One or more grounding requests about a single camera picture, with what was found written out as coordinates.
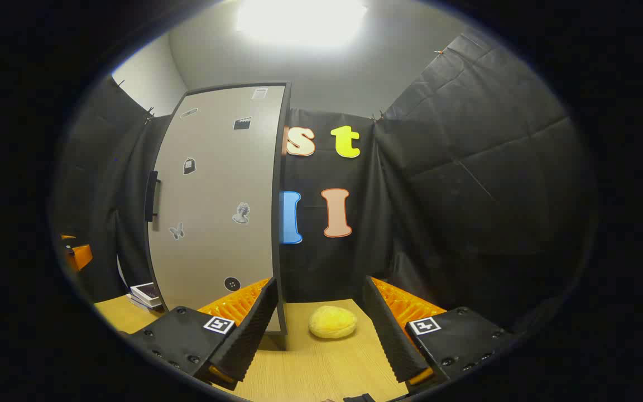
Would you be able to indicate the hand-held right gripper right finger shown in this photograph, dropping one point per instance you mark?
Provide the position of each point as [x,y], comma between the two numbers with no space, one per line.
[394,335]

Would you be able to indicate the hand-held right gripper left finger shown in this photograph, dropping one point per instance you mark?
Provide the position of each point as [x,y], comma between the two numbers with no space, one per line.
[249,329]

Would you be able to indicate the dark grey cabinet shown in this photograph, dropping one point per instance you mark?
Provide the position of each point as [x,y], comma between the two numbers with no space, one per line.
[281,251]

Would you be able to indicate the grey cabinet door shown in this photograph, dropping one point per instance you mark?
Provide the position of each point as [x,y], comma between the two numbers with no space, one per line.
[221,184]

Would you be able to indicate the yellow plush toy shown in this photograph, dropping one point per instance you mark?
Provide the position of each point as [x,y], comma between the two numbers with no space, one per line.
[332,322]

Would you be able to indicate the dark cover book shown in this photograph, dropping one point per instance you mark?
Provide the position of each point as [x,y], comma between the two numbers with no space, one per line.
[145,291]

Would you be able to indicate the white book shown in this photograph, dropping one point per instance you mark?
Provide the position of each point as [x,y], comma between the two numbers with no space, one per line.
[140,302]

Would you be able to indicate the black backdrop cloth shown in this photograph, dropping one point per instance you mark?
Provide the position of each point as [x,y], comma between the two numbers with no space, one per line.
[466,195]

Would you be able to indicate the ceiling light panel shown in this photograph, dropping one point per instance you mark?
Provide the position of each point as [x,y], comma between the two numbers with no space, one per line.
[299,22]

